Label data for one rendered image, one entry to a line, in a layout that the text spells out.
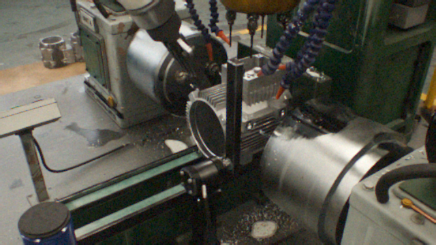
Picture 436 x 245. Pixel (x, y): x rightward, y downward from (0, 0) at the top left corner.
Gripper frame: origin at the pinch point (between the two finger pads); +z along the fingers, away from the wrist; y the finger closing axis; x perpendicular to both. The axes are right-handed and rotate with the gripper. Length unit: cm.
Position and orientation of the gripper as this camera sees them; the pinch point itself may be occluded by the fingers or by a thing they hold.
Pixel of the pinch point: (200, 80)
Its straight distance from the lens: 105.3
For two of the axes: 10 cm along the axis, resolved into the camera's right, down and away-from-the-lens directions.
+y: -5.8, -4.4, 6.9
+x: -7.1, 6.9, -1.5
